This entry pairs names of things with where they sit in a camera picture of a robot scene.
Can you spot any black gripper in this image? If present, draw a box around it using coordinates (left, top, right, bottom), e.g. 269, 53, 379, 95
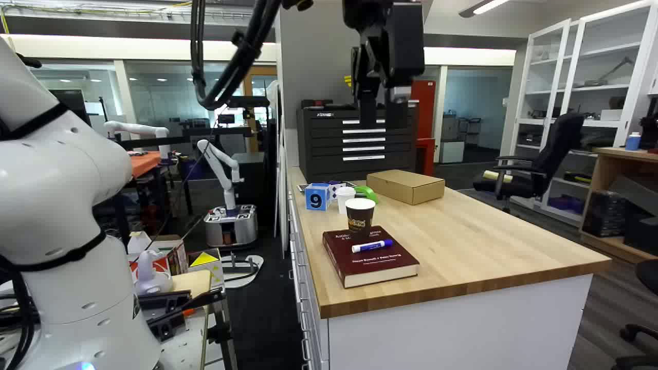
342, 0, 428, 129

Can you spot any blue Expo marker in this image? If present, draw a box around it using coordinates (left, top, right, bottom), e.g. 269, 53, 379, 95
349, 235, 397, 254

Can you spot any silver robot base box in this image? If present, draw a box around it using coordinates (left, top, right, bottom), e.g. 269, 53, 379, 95
202, 204, 262, 248

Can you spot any brown paper coffee cup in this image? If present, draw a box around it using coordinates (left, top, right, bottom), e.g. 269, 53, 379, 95
343, 196, 379, 242

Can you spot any red tall cabinet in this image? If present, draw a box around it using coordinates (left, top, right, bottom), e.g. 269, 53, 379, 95
409, 77, 439, 177

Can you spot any black drawer cabinet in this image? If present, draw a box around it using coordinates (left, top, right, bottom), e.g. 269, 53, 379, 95
297, 100, 420, 183

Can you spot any flat cardboard box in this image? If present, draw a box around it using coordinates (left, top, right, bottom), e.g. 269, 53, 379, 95
364, 168, 449, 207

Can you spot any green tape roll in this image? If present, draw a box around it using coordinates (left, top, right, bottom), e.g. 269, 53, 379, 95
351, 183, 381, 204

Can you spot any blue cube with number nine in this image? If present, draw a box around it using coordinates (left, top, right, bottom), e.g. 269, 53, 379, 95
302, 183, 333, 213

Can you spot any ceiling light strip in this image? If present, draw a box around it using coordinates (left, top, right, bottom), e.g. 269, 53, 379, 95
459, 0, 512, 19

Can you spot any dark red hardcover book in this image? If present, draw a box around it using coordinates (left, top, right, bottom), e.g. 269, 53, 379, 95
320, 223, 421, 289

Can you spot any black office chair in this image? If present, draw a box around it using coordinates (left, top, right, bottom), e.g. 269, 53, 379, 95
471, 110, 588, 207

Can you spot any white shelving unit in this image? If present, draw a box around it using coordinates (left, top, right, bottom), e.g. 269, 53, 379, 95
512, 0, 658, 152

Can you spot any wooden shelf unit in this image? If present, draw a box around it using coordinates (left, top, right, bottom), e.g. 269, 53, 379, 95
577, 145, 658, 264

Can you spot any white workbench cabinet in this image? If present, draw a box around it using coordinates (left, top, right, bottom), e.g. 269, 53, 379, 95
285, 161, 596, 370

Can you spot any yellow block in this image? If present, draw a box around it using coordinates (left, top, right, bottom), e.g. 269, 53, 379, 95
187, 251, 223, 275

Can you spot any orange cloth cover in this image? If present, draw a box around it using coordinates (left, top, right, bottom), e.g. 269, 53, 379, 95
127, 149, 164, 181

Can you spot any black storage box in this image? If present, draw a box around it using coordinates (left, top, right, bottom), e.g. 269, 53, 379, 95
582, 190, 630, 238

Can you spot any white spray bottle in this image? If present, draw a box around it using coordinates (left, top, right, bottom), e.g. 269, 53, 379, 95
131, 246, 173, 295

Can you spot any black clamp tool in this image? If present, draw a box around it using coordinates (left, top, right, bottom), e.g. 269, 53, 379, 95
139, 288, 232, 344

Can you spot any black rolling chair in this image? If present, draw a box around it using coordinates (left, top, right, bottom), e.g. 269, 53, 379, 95
612, 257, 658, 370

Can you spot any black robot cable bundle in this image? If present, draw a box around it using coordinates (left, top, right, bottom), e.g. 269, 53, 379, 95
190, 0, 314, 112

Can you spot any black base cable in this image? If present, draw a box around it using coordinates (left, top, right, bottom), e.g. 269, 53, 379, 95
0, 252, 37, 370

